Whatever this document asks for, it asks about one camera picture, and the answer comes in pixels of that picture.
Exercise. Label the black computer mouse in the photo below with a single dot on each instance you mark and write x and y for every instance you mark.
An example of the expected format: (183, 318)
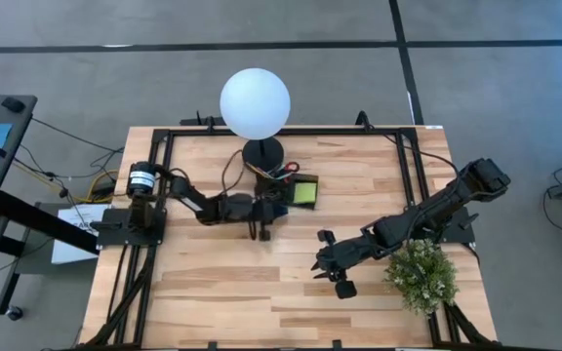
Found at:
(12, 104)

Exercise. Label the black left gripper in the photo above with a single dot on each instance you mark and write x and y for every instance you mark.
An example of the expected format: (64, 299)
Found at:
(264, 209)

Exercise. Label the white globe lamp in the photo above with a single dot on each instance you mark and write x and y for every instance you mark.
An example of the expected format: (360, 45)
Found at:
(255, 103)

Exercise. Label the black aluminium table frame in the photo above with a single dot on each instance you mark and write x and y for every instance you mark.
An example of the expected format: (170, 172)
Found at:
(286, 131)

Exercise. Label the black caster wheel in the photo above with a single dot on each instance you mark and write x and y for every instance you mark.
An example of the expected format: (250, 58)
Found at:
(15, 313)

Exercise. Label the potted green plant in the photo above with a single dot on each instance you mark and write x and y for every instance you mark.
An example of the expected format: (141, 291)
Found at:
(421, 278)

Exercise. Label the black mesh desk organizer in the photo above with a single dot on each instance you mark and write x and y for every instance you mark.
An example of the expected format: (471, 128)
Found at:
(305, 206)

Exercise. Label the green sticky note pad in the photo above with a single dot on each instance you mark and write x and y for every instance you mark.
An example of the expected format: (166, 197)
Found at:
(304, 193)

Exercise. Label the white paper sheet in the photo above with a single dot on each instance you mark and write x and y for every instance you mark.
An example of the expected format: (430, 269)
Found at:
(73, 251)

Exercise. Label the grey side desk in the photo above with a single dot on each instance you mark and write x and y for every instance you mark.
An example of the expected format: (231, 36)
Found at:
(20, 136)

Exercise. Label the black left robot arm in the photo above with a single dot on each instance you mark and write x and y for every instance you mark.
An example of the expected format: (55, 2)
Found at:
(198, 205)

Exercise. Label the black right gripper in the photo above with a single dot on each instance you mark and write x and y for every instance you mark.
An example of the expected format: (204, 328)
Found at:
(344, 256)

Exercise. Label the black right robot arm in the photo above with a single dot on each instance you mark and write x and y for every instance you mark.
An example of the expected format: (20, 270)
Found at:
(432, 214)

